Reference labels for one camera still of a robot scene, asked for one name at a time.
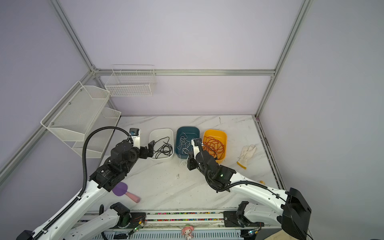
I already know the purple pink spatula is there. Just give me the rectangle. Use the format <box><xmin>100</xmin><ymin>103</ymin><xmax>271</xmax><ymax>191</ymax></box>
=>
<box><xmin>112</xmin><ymin>182</ymin><xmax>141</xmax><ymax>203</ymax></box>

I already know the white work glove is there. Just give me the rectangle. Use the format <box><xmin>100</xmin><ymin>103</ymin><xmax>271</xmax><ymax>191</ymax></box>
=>
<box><xmin>237</xmin><ymin>145</ymin><xmax>257</xmax><ymax>170</ymax></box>

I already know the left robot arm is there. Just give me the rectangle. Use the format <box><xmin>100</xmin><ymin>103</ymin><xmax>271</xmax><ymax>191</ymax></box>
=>
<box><xmin>17</xmin><ymin>126</ymin><xmax>155</xmax><ymax>240</ymax></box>

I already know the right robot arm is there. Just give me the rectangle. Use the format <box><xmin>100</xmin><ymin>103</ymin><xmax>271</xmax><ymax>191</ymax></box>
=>
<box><xmin>187</xmin><ymin>139</ymin><xmax>312</xmax><ymax>240</ymax></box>

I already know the black cable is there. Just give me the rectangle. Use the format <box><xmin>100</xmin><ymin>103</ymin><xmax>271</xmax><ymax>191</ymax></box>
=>
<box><xmin>152</xmin><ymin>137</ymin><xmax>174</xmax><ymax>159</ymax></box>

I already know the white mesh shelf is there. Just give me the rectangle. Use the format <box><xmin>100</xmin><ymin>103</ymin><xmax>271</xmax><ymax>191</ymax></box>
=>
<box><xmin>41</xmin><ymin>82</ymin><xmax>111</xmax><ymax>142</ymax></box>
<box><xmin>71</xmin><ymin>107</ymin><xmax>122</xmax><ymax>159</ymax></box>

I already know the white wire wall basket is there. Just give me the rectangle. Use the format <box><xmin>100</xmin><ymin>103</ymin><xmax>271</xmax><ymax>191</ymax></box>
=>
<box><xmin>105</xmin><ymin>65</ymin><xmax>157</xmax><ymax>97</ymax></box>

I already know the red cable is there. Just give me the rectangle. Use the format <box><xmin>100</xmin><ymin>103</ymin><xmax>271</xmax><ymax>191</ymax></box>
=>
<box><xmin>203</xmin><ymin>135</ymin><xmax>226</xmax><ymax>160</ymax></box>

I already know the dark teal plastic bin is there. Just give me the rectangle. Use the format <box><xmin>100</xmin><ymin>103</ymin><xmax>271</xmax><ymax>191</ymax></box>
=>
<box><xmin>174</xmin><ymin>126</ymin><xmax>200</xmax><ymax>160</ymax></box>

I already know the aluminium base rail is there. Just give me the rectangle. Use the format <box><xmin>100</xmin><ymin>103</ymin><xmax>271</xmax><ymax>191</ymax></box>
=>
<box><xmin>71</xmin><ymin>209</ymin><xmax>289</xmax><ymax>240</ymax></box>

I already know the white plastic bin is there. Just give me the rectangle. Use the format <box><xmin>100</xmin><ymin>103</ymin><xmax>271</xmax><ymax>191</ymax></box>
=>
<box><xmin>150</xmin><ymin>129</ymin><xmax>175</xmax><ymax>161</ymax></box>

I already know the yellow plastic bin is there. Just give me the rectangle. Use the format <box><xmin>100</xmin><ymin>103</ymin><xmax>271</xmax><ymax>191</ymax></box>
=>
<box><xmin>203</xmin><ymin>129</ymin><xmax>228</xmax><ymax>165</ymax></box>

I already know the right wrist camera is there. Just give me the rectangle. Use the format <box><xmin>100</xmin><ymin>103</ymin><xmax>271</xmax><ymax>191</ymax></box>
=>
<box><xmin>191</xmin><ymin>138</ymin><xmax>203</xmax><ymax>159</ymax></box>

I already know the white mesh lower shelf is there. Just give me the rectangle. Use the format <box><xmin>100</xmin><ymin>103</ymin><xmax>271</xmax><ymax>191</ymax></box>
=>
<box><xmin>71</xmin><ymin>107</ymin><xmax>122</xmax><ymax>159</ymax></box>

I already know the white mesh upper shelf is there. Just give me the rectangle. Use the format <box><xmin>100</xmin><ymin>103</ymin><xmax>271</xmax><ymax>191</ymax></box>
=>
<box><xmin>41</xmin><ymin>82</ymin><xmax>111</xmax><ymax>142</ymax></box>

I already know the pink doll figure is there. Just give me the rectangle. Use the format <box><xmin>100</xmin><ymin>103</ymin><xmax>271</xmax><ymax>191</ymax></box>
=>
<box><xmin>182</xmin><ymin>226</ymin><xmax>194</xmax><ymax>240</ymax></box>

